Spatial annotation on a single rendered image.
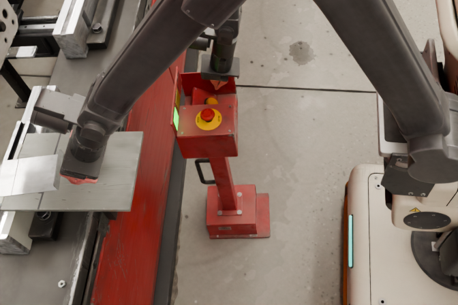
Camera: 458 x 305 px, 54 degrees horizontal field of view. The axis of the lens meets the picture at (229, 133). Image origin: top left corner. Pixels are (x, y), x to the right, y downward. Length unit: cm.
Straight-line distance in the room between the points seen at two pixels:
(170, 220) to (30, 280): 95
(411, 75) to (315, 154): 156
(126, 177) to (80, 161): 12
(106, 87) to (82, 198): 36
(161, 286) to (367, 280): 76
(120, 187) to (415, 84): 60
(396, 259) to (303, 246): 42
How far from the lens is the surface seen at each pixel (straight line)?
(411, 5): 276
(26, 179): 101
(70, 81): 131
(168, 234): 190
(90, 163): 86
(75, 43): 132
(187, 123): 124
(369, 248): 161
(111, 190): 93
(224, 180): 159
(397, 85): 53
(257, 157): 206
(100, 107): 67
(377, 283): 158
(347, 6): 44
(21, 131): 111
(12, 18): 102
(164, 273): 185
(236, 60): 122
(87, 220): 106
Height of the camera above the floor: 178
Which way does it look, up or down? 56 degrees down
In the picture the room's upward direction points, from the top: 11 degrees counter-clockwise
